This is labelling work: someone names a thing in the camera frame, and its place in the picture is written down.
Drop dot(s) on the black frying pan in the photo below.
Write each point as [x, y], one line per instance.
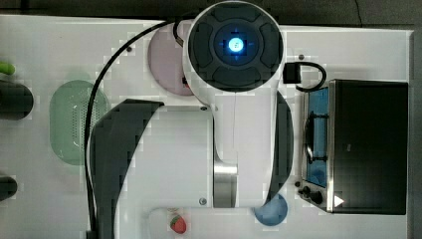
[16, 101]

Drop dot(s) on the green toy pepper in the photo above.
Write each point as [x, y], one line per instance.
[7, 69]

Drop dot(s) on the black cylinder cup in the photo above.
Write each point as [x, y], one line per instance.
[8, 187]

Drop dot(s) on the purple round plate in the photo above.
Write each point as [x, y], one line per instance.
[165, 62]

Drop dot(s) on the toy strawberry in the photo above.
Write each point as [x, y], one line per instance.
[177, 223]

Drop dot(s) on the black silver toaster oven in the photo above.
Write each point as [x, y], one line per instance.
[355, 147]

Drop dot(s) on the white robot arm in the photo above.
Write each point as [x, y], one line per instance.
[234, 149]

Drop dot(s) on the blue cup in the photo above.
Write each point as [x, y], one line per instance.
[273, 212]

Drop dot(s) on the green oval colander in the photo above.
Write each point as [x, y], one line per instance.
[68, 111]

